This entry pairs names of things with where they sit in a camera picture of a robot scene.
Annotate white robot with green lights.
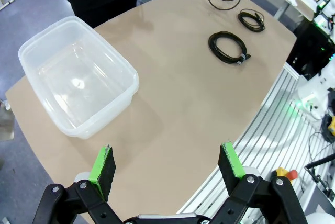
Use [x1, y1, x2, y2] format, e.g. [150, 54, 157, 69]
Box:
[312, 0, 335, 30]

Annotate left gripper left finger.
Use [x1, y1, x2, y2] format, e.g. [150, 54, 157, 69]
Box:
[32, 144, 124, 224]

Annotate black cable grey tie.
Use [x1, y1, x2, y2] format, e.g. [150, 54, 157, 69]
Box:
[208, 30, 252, 65]

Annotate slotted aluminium base plate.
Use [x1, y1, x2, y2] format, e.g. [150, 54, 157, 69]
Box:
[176, 63, 335, 224]

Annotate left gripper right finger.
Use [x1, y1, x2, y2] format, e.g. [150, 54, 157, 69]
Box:
[209, 141, 308, 224]

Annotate clear plastic storage bin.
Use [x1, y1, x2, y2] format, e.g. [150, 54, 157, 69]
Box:
[17, 16, 140, 140]

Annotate yellow red emergency stop button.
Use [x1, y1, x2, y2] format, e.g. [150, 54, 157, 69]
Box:
[271, 167, 298, 183]

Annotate yellow handheld device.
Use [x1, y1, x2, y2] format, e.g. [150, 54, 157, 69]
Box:
[323, 115, 335, 140]

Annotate black cable with round plug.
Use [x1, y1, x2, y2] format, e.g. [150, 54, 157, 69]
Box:
[237, 9, 267, 33]

